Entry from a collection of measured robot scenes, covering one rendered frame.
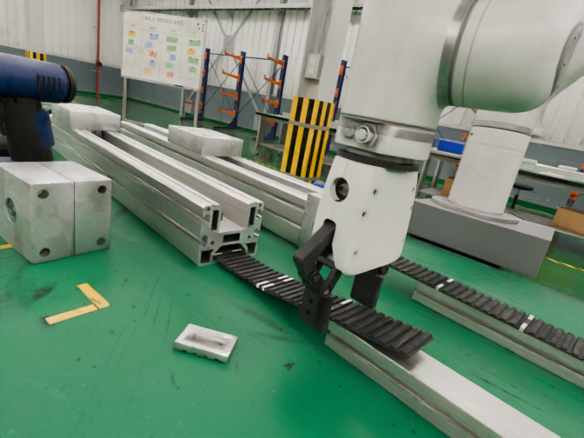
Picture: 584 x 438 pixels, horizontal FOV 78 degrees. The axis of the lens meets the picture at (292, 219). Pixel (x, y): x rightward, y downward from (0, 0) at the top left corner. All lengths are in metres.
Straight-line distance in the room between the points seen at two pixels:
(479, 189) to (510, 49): 0.61
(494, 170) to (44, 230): 0.80
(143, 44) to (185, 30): 0.79
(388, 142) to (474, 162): 0.60
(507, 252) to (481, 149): 0.23
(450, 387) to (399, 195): 0.16
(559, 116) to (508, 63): 7.75
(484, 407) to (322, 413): 0.13
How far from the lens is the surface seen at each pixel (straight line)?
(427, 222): 0.84
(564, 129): 7.97
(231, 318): 0.40
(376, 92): 0.30
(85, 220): 0.51
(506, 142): 0.88
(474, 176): 0.88
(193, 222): 0.49
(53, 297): 0.44
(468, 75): 0.29
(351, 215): 0.30
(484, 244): 0.82
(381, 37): 0.31
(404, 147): 0.30
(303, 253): 0.30
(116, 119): 1.01
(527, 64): 0.29
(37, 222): 0.49
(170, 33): 6.38
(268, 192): 0.67
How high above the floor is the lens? 1.00
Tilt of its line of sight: 17 degrees down
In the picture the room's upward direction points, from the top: 11 degrees clockwise
